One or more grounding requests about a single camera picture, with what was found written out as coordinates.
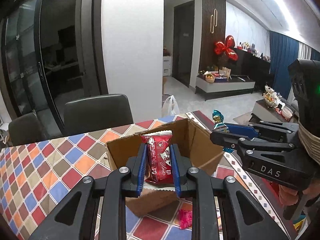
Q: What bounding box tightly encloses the black glass sliding door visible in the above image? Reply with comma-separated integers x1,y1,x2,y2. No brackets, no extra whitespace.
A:
1,0,108,138

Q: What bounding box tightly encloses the white plastic bag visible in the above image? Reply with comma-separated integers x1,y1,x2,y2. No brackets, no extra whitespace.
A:
162,95,180,117

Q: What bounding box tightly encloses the blue foil candy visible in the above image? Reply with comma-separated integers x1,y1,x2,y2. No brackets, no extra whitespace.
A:
211,109,235,154

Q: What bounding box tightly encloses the pink snack packet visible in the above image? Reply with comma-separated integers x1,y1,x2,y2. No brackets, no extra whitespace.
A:
178,209,193,230

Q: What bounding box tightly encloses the coffee table with ornaments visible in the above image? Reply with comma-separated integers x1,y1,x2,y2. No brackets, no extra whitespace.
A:
250,85,299,123

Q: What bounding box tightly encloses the person's right hand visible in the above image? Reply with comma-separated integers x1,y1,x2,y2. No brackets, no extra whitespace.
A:
279,183,319,206

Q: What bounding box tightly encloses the colourful checkered tablecloth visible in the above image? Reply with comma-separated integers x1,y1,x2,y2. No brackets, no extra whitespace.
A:
1,111,297,239

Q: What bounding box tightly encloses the blue curtain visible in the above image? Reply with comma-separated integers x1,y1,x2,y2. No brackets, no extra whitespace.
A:
270,31,299,99

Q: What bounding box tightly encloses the brown cardboard box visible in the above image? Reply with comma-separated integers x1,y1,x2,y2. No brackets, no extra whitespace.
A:
106,119,223,217

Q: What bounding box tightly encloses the red brown snack packet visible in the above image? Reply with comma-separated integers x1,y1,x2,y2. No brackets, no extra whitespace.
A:
140,130,173,185

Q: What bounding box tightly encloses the grey dining chair left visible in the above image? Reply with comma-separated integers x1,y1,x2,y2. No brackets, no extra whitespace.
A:
9,112,47,146

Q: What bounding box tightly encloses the grey dining chair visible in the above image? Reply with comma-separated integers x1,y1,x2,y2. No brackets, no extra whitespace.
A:
63,94,133,136
9,112,47,146

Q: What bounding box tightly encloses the low white tv bench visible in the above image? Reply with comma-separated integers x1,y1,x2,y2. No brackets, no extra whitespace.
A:
195,70,255,101

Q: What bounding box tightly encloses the red bow balloon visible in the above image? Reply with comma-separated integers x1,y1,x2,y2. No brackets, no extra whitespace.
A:
214,35,238,61

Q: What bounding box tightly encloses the white storage shelf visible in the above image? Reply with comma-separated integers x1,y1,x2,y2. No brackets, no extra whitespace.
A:
163,47,172,76

